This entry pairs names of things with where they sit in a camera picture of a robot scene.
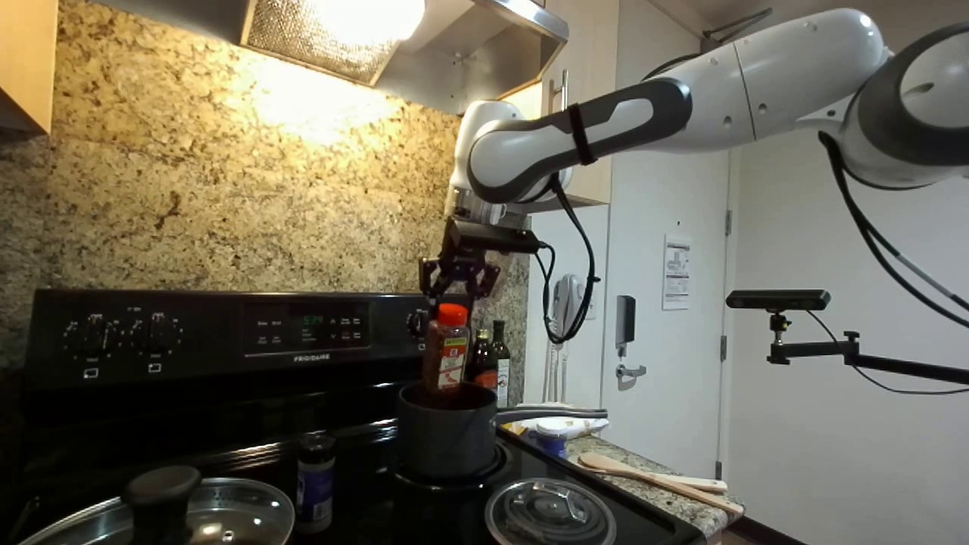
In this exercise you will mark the white wall phone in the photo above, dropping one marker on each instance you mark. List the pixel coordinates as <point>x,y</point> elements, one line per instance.
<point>564,308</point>

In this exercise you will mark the dark sauce bottle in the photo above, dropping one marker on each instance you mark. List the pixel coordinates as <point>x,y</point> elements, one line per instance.
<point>487,364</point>

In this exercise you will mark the white door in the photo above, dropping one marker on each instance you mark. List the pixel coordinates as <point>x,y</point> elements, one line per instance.
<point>686,404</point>

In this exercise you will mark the black door lock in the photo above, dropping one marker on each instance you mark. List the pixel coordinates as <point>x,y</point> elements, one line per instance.
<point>628,320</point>

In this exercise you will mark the tall dark oil bottle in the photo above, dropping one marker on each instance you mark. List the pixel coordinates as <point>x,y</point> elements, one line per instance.
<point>502,364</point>

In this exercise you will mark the black electric stove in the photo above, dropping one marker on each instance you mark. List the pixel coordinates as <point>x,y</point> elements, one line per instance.
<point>201,404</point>

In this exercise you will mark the plain beige wall cabinet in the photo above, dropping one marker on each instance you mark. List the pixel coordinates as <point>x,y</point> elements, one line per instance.
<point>27,60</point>

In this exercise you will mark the black camera bar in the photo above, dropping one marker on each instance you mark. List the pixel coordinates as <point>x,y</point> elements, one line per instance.
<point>776,301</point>

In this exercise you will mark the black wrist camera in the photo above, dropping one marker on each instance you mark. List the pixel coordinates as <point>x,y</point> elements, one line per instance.
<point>517,244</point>

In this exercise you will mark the paper door sign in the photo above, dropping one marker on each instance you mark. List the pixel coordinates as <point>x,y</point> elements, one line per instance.
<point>677,274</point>

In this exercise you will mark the red-capped spice bottle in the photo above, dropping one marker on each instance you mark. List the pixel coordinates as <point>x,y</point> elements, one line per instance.
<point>448,348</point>

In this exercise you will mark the grey door closer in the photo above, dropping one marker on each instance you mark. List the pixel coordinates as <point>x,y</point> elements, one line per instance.
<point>732,26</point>

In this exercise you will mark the short wooden spatula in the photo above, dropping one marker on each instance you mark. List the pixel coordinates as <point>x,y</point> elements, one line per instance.
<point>699,482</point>

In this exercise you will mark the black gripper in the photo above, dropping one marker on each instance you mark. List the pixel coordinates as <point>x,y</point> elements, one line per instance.
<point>472,244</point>

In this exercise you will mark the white plate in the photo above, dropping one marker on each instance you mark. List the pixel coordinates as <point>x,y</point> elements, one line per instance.
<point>564,426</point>

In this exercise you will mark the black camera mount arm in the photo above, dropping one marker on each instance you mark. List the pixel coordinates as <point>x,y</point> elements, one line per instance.
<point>890,364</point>

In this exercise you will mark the dark jar with blue label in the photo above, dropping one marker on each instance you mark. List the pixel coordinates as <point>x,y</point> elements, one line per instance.
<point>317,484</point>

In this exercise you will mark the steel range hood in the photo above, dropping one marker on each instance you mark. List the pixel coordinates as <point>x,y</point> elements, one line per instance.
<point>457,60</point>

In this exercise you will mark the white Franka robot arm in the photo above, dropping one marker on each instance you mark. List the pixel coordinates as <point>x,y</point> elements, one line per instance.
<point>766,80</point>

